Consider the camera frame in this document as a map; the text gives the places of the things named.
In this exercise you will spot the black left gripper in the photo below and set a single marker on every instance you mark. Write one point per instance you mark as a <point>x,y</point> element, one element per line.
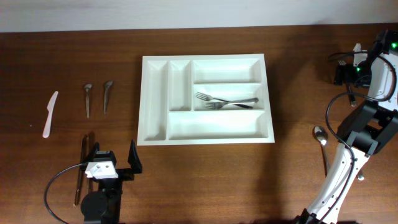
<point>123,173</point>

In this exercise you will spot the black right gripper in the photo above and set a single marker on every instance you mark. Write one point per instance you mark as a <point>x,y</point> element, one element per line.
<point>339,75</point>

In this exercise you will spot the steel table knife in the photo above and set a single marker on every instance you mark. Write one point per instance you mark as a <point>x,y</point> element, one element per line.
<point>79,183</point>

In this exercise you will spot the steel fork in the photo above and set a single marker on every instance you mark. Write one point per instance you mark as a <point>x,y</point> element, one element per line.
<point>352,99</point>
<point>205,97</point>
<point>240,103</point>

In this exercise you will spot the steel tablespoon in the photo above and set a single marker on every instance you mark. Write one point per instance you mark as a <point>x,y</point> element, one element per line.
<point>360,175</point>
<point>321,136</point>

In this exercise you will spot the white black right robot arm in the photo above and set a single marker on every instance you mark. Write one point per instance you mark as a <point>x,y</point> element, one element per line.
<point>367,129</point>

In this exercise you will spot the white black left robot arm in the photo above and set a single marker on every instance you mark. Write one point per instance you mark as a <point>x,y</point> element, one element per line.
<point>104,204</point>

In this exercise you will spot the small steel teaspoon right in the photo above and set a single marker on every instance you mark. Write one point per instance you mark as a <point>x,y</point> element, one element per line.
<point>107,86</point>

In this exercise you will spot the small steel teaspoon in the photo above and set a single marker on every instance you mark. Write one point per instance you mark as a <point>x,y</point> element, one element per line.
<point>107,86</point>
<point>87,88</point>

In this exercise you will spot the small steel teaspoon left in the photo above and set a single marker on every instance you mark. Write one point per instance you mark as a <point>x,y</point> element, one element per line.
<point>87,88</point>

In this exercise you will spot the white plastic knife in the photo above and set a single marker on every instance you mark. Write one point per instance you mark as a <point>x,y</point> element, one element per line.
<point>50,108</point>

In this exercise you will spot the white plastic cutlery tray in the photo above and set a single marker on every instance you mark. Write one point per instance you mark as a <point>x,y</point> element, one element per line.
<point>170,114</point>

